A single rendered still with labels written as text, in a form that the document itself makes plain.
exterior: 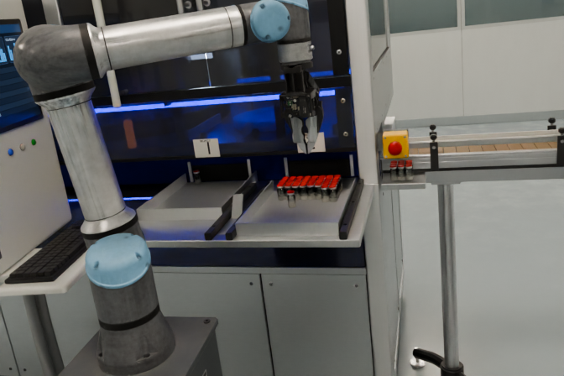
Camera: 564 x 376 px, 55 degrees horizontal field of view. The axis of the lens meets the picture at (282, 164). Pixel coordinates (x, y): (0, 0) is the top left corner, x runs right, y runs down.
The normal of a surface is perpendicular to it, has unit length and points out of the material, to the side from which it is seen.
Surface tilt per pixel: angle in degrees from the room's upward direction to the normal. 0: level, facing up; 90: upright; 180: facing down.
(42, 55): 82
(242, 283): 90
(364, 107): 90
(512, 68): 90
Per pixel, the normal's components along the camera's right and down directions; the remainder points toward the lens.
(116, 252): -0.07, -0.92
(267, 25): 0.32, 0.22
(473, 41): -0.24, 0.29
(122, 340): -0.05, -0.03
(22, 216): 0.99, -0.07
